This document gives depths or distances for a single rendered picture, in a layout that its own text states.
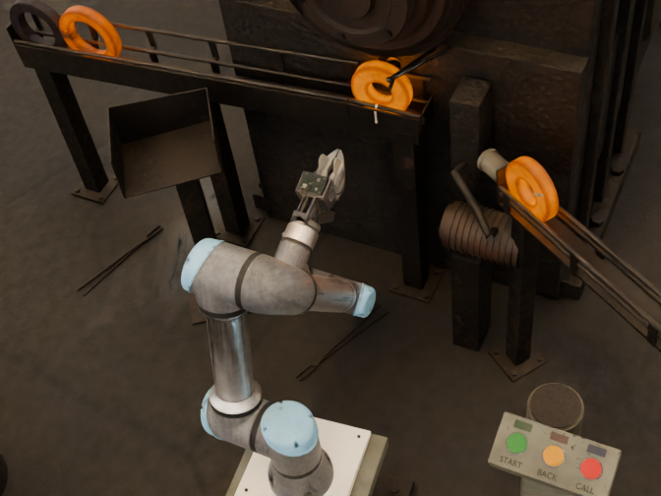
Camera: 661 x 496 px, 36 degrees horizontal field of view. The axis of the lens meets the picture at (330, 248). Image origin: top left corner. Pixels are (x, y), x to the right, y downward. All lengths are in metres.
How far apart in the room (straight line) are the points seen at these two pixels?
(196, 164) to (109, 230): 0.82
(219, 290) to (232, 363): 0.22
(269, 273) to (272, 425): 0.41
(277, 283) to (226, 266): 0.11
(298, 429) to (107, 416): 0.91
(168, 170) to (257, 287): 0.81
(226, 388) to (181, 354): 0.86
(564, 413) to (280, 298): 0.68
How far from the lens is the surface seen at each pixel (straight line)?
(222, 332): 2.10
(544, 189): 2.31
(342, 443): 2.45
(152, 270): 3.27
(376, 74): 2.54
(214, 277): 1.99
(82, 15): 2.97
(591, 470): 2.10
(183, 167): 2.68
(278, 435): 2.22
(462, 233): 2.55
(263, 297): 1.96
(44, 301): 3.32
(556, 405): 2.26
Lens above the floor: 2.46
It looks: 50 degrees down
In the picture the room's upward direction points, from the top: 9 degrees counter-clockwise
